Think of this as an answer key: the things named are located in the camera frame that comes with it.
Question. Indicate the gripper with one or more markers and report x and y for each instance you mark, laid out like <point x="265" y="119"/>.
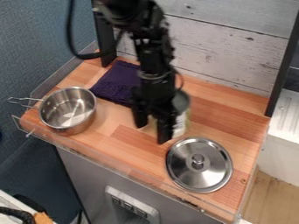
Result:
<point x="156" y="92"/>

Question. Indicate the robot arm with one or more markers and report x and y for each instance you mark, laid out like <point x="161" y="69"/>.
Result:
<point x="150" y="35"/>

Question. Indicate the purple cloth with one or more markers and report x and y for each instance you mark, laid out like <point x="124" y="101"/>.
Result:
<point x="117" y="82"/>

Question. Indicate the silver pot lid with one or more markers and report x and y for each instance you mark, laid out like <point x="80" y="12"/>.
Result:
<point x="199" y="165"/>

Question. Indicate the silver pot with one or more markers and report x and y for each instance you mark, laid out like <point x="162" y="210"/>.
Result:
<point x="67" y="110"/>

